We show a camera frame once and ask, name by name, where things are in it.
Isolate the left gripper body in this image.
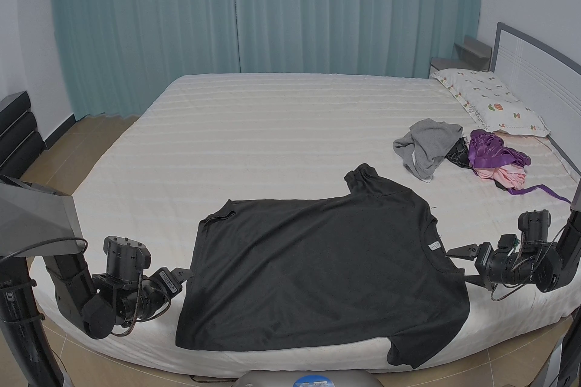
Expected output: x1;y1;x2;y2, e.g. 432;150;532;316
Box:
132;281;175;321

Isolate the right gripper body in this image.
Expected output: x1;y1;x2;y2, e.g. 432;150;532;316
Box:
474;242;516;286

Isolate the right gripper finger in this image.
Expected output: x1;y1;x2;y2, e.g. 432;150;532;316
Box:
446;244;480;261
463;274;495;291

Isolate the black T-shirt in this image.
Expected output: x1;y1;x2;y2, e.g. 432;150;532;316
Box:
175;163;470;370

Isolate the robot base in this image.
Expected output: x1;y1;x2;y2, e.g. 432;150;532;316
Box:
231;369;382;387

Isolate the bed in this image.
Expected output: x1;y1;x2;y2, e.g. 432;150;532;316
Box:
27;21;581;377

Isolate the pink garment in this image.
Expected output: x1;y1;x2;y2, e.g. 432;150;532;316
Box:
472;165;527;191

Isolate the black patterned garment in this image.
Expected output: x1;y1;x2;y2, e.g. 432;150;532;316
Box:
446;138;475;170

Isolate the purple garment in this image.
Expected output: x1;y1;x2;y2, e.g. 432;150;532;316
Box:
468;129;573;204

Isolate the grey garment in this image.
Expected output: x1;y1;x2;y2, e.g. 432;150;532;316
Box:
392;119;464;183

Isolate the white printed pillow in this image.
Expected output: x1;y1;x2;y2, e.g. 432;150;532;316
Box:
431;68;551;137

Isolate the grey bedside table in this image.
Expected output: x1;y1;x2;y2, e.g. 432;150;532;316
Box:
429;36;493;77

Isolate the black chest of drawers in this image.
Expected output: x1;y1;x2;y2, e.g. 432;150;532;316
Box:
0;91;46;182

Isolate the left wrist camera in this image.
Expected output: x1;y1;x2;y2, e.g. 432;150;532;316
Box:
156;267;183;296

